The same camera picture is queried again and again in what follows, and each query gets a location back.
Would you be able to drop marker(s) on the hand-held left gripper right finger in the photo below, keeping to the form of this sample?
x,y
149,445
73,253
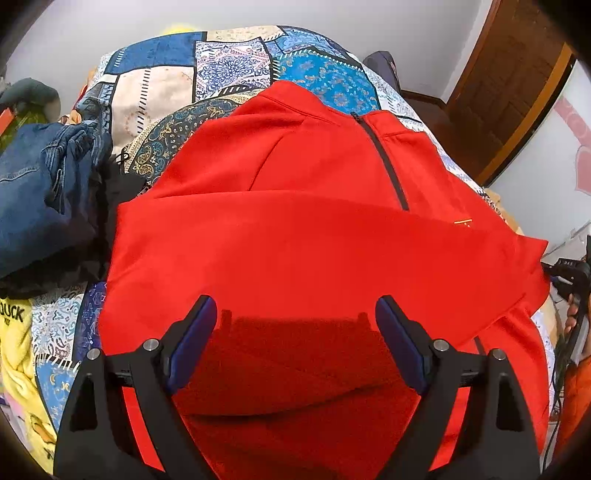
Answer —
x,y
399,341

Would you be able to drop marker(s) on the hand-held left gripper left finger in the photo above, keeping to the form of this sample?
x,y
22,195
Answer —
x,y
194,341

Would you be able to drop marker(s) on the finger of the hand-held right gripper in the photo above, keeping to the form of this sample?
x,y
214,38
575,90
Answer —
x,y
551,271

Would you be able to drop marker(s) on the red zip jacket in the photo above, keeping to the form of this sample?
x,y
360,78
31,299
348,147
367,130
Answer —
x,y
323,230

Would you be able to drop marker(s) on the person's right forearm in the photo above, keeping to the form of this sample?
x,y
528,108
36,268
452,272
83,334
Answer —
x,y
577,406

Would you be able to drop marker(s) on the person's right hand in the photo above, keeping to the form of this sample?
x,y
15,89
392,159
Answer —
x,y
572,318

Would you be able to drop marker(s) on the white panel with pink pattern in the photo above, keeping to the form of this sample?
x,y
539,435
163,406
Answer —
x,y
554,152

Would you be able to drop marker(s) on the black garment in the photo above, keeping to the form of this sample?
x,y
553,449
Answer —
x,y
115,198

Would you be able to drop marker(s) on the yellow printed garment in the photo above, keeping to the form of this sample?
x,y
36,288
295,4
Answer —
x,y
23,369

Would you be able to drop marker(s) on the brown wooden door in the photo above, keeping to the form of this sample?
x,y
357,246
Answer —
x,y
512,83

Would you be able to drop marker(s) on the blue denim jeans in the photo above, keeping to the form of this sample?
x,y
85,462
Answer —
x,y
41,198

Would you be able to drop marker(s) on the patchwork printed blanket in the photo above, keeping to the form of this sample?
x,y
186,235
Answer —
x,y
221,78

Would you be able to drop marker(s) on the dark grey pillow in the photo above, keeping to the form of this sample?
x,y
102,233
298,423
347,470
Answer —
x,y
383,67

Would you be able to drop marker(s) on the green patterned cloth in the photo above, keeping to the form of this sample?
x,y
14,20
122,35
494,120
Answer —
x,y
25,120

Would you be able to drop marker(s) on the orange box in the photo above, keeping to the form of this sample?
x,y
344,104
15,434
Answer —
x,y
4,122

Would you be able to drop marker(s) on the grey-green plush pillow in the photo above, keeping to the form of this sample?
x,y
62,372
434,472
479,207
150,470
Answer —
x,y
30,94

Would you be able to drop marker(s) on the yellow plush item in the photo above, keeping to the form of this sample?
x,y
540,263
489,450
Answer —
x,y
178,28

